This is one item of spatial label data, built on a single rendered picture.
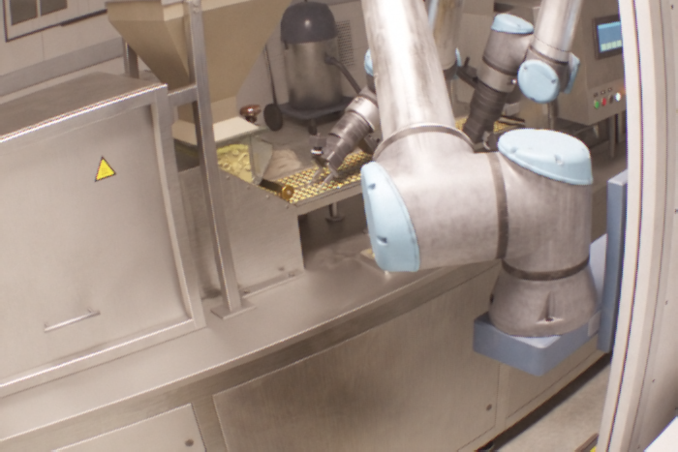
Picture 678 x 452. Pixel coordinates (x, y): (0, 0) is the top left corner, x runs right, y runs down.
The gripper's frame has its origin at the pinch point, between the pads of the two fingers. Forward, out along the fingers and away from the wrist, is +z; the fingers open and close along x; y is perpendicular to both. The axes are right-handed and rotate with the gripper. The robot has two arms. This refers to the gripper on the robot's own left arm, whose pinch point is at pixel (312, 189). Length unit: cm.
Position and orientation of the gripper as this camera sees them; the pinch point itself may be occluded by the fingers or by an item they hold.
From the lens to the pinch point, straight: 215.5
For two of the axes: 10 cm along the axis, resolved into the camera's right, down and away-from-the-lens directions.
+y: -5.1, -6.5, -5.7
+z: -6.2, 7.3, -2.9
